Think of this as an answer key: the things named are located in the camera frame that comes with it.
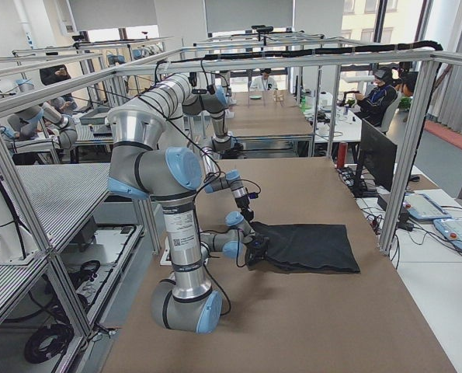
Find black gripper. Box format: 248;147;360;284
245;233;269;268
234;190;259;222

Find black t-shirt with logo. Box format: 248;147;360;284
252;221;360;273

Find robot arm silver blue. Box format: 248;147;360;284
108;104;264;333
130;74;254;221

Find red bottle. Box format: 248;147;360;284
336;142;348;169

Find black computer monitor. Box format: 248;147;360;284
352;120;397;197

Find seated person with headset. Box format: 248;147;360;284
354;67;397;127

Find teach pendant blue grey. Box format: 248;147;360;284
402;193;451;221

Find striped work table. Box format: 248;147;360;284
0;163;109;267

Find aluminium frame cage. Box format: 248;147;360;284
0;40;444;338

